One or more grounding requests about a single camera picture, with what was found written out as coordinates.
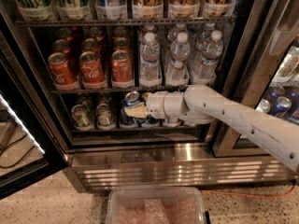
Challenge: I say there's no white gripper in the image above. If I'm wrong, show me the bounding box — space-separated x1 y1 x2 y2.
124 91 164 119

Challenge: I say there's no blue pepsi can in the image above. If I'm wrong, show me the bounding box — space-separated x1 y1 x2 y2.
141 116 160 128
120 91 146 126

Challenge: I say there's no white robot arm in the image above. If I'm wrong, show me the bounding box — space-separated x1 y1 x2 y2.
125 84 299 172

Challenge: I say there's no front right orange soda can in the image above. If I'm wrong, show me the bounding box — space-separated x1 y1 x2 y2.
111 50 133 82

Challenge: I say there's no front middle coca-cola can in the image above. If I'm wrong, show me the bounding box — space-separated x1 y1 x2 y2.
79 51 105 83

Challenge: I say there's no coca-cola can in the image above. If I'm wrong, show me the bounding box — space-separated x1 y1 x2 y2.
48 52 77 85
79 51 105 83

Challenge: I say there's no silver can front left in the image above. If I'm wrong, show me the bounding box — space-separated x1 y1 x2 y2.
71 105 92 128

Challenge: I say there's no stainless steel fridge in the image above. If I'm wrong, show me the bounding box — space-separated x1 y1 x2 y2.
0 0 299 192

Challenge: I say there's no front left coca-cola can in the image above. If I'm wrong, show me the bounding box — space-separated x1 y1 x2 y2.
48 52 77 85

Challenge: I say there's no open fridge door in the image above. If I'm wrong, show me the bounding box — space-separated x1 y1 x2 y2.
0 41 66 199

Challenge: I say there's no front left water bottle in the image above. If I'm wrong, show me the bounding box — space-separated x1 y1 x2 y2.
139 32 160 81

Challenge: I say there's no water bottle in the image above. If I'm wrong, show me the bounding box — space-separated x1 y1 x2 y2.
193 30 223 79
166 32 191 82
139 32 160 81

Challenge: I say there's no left brown drink bottle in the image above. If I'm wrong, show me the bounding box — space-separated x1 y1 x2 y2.
163 118 181 128

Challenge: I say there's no front middle water bottle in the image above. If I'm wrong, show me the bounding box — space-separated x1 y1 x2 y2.
166 32 191 82

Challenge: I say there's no front right water bottle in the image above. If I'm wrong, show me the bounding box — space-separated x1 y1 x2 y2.
193 30 223 79

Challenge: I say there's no clear plastic bin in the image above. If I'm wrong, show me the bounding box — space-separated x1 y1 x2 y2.
105 187 209 224

